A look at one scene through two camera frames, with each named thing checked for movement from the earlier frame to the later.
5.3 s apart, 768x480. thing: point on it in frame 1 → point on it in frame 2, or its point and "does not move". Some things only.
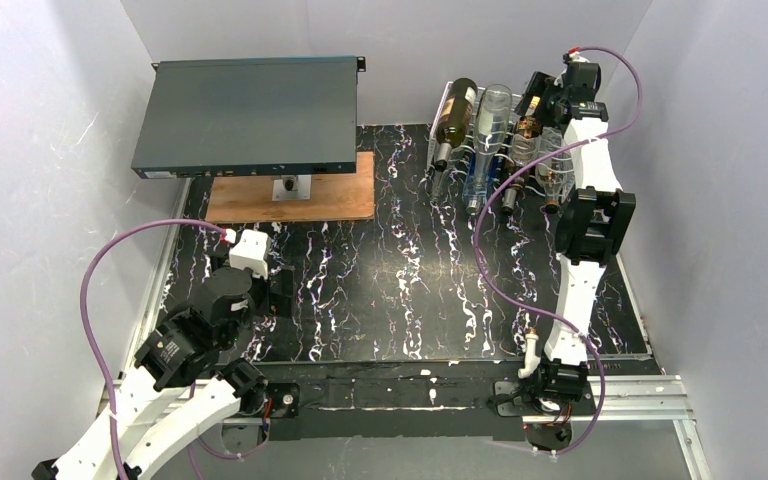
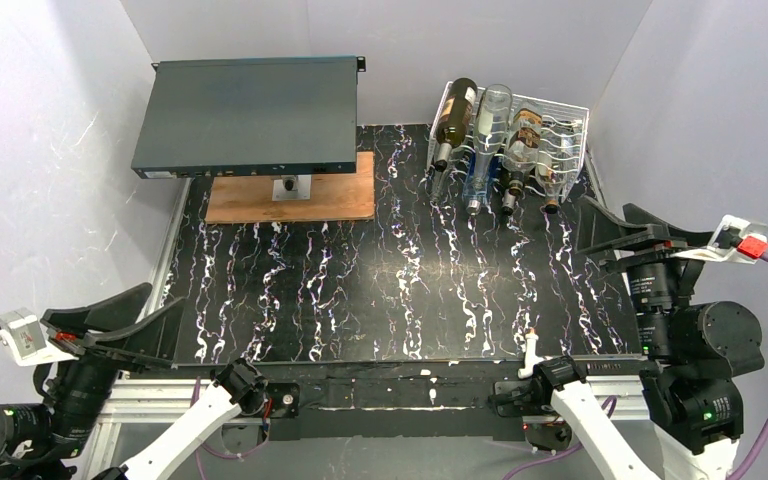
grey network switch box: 250,117 does not move
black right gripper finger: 537,85 → 598,229
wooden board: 333,197 does not move
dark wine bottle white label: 455,120 does not move
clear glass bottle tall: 494,114 does not move
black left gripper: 279,288 → 111,350
